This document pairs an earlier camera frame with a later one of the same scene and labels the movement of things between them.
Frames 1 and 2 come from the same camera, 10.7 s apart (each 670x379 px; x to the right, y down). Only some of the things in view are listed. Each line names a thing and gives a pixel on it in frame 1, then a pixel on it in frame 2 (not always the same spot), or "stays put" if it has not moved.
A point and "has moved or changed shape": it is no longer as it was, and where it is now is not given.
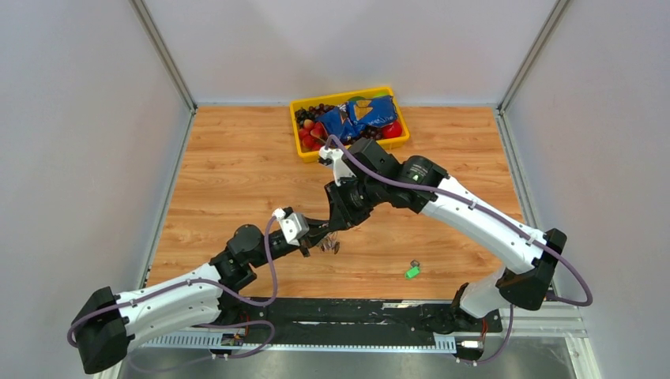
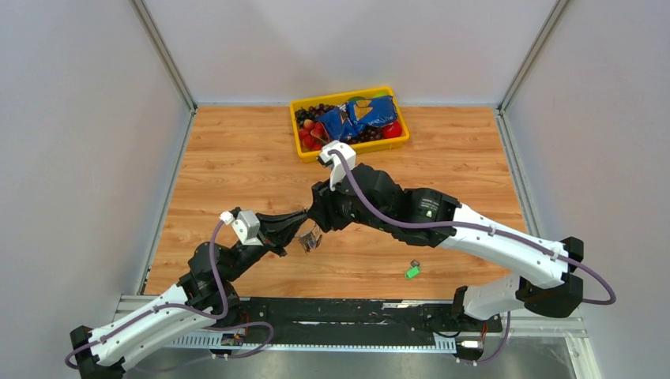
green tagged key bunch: (414, 271) stays put
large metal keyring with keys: (329, 242) has moved or changed shape
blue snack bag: (349, 121) stays put
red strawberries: (314, 135) stays put
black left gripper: (318, 230) -> (279, 230)
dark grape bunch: (310, 113) stays put
